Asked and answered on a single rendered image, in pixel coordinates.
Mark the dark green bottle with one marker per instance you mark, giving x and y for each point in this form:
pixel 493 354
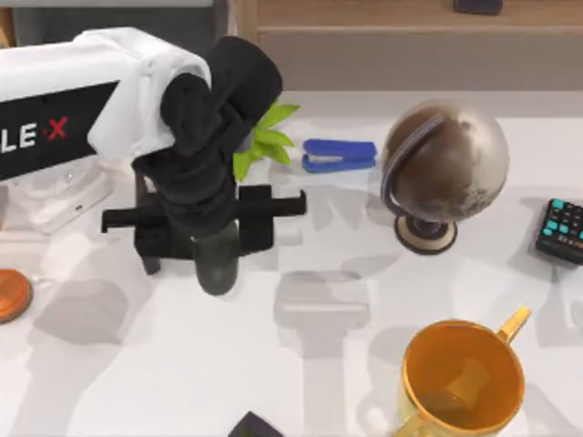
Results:
pixel 217 268

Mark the green potted plant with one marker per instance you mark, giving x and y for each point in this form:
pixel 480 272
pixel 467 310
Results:
pixel 266 141

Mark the blue stapler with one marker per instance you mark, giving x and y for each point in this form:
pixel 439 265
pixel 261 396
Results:
pixel 339 155

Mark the orange round coaster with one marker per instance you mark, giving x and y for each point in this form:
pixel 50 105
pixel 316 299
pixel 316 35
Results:
pixel 13 296

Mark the black flat object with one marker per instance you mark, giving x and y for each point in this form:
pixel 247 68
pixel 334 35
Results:
pixel 252 427

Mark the brown globe on stand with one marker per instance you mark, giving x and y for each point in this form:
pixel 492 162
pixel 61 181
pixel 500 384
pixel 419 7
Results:
pixel 448 159

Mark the wooden cupboard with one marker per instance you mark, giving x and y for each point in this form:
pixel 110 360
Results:
pixel 410 50

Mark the grey cabinet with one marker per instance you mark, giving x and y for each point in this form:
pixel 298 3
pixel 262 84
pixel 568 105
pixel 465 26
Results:
pixel 114 16

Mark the gold trophy cup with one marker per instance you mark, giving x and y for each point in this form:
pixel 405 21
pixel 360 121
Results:
pixel 460 378

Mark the dark box on shelf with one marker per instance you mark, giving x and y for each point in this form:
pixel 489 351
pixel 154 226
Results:
pixel 477 5

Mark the black calculator with teal keys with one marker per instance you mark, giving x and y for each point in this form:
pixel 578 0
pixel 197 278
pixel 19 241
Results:
pixel 562 232

